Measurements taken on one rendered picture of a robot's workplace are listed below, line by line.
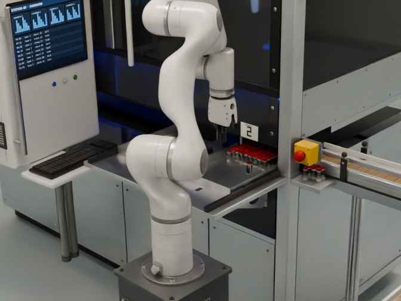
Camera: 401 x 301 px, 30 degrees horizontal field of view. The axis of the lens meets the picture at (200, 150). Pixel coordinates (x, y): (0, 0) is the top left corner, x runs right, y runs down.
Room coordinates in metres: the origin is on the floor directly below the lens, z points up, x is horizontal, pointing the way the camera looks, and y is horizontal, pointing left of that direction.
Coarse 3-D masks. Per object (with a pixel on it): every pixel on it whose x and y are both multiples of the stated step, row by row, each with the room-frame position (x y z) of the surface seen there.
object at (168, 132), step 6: (174, 126) 3.01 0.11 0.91; (156, 132) 2.93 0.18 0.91; (162, 132) 2.96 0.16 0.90; (168, 132) 2.98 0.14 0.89; (174, 132) 3.01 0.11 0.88; (126, 144) 2.81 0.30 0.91; (210, 144) 2.80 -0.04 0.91; (216, 144) 2.82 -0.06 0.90; (222, 144) 2.85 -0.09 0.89; (120, 150) 2.77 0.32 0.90
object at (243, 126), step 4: (240, 124) 2.67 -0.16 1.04; (244, 124) 2.66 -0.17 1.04; (248, 124) 2.65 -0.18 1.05; (240, 128) 2.67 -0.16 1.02; (244, 128) 2.66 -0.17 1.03; (248, 128) 2.65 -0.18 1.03; (252, 128) 2.63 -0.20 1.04; (256, 128) 2.62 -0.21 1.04; (240, 132) 2.67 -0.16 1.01; (244, 132) 2.66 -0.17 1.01; (248, 132) 2.65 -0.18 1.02; (252, 132) 2.63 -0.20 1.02; (256, 132) 2.62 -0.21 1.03; (244, 136) 2.66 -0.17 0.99; (248, 136) 2.65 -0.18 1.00; (252, 136) 2.63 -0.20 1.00; (256, 136) 2.62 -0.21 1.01; (256, 140) 2.62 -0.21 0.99
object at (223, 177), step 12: (216, 156) 2.70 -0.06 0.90; (216, 168) 2.62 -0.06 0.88; (228, 168) 2.61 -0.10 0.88; (240, 168) 2.61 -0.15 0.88; (252, 168) 2.61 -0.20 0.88; (276, 168) 2.56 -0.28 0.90; (204, 180) 2.45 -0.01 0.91; (216, 180) 2.51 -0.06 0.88; (228, 180) 2.51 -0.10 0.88; (240, 180) 2.50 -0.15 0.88; (252, 180) 2.46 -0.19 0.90; (228, 192) 2.37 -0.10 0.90
